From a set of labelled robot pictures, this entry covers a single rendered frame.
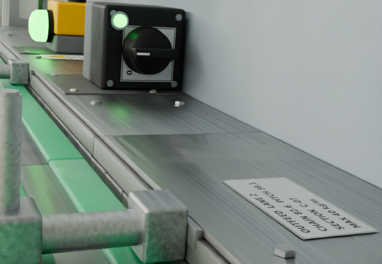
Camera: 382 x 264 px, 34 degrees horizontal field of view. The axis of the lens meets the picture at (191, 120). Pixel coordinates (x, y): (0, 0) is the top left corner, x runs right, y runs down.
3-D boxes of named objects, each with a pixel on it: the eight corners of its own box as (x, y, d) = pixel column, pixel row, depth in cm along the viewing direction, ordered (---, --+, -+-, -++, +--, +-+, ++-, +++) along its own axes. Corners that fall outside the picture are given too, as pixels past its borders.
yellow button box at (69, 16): (96, 50, 92) (45, 48, 89) (98, -1, 91) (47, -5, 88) (108, 56, 86) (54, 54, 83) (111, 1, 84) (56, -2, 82)
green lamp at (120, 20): (125, 27, 56) (113, 27, 56) (127, 14, 56) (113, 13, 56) (128, 28, 56) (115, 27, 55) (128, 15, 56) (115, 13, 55)
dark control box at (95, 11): (157, 79, 68) (81, 77, 64) (162, 5, 66) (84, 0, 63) (186, 92, 60) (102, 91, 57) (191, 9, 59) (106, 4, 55)
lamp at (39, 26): (48, 40, 88) (26, 40, 87) (48, 8, 87) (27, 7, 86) (53, 44, 84) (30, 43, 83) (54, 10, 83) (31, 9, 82)
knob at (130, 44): (165, 74, 59) (178, 79, 56) (120, 73, 57) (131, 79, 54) (169, 27, 58) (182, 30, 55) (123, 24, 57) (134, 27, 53)
